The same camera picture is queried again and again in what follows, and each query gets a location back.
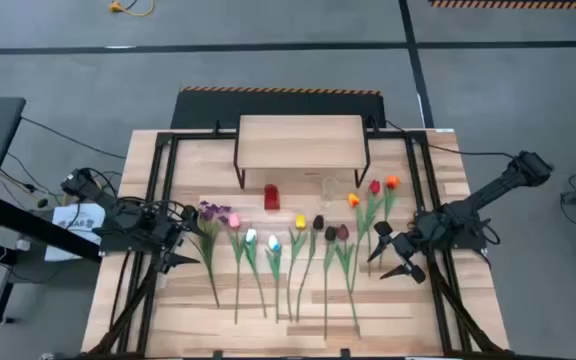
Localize clear glass vase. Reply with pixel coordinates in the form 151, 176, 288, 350
320, 175, 340, 210

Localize white and blue tulip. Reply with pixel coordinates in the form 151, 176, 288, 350
265, 234, 284, 324

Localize yellow-orange artificial tulip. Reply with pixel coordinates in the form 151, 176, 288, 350
346, 192, 375, 294

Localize white artificial tulip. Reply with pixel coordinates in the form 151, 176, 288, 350
242, 227, 268, 320

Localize red artificial tulip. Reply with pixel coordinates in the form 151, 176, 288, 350
365, 178, 384, 279

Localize thin black floor cable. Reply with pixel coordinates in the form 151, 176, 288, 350
19, 115, 128, 161

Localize orange black striped floor strip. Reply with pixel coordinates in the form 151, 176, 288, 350
427, 0, 576, 10

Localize yellow extension cable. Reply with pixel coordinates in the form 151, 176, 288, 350
107, 0, 157, 18

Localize pink artificial tulip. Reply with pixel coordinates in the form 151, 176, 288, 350
226, 212, 245, 325

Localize black floor mat striped edge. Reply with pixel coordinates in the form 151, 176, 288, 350
170, 85, 387, 130

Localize orange artificial tulip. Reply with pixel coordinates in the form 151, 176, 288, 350
377, 174, 402, 271

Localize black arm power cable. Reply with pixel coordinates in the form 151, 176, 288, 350
384, 118, 515, 160

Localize purple artificial flower bunch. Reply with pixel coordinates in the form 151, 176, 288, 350
187, 199, 233, 309

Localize black metal table frame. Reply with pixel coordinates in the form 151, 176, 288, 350
83, 119, 512, 360

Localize wooden shelf with black legs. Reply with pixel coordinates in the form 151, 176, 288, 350
232, 114, 372, 190

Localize yellow artificial tulip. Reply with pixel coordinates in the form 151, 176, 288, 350
286, 213, 310, 323

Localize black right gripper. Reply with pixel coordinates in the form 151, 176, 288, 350
367, 220, 443, 285

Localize white printed paper sheet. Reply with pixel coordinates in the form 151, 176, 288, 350
44, 202, 107, 263

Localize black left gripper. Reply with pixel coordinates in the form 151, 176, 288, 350
150, 204, 208, 274

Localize red glass vase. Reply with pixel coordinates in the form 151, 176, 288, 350
262, 183, 282, 211

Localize dark maroon artificial tulip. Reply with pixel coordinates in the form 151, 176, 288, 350
335, 223, 363, 339

